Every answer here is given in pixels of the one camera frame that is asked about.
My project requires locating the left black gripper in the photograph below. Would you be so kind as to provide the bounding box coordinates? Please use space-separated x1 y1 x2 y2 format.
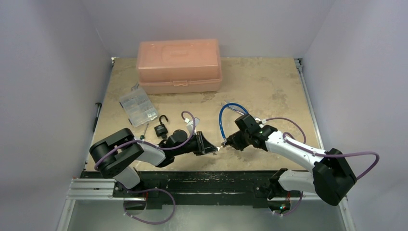
173 130 217 156

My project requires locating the blue cable lock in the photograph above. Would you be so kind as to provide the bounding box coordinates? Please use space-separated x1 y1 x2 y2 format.
218 103 249 147

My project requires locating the black padlock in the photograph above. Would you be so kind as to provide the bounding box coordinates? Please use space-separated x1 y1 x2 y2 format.
154 115 169 140

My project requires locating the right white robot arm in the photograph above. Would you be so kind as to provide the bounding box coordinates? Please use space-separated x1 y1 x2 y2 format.
225 114 357 206

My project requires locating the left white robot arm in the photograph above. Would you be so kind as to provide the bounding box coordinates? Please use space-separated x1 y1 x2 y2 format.
89 128 219 197

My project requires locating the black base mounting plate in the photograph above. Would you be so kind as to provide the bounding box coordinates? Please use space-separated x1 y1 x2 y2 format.
79 170 319 211

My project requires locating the clear plastic parts box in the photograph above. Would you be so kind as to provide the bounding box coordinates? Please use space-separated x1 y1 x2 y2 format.
119 88 159 128

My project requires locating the orange plastic toolbox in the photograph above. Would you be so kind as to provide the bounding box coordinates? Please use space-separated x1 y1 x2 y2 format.
136 39 223 94

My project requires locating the black tool beside table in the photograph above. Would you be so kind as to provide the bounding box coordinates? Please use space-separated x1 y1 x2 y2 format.
92 102 102 132

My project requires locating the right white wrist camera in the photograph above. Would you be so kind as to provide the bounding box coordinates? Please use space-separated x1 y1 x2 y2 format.
254 117 267 124

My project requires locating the green-handled screwdriver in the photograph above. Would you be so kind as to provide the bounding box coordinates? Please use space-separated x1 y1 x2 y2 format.
140 123 149 140

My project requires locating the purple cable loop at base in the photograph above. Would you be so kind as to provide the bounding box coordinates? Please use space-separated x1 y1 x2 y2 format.
123 188 177 226

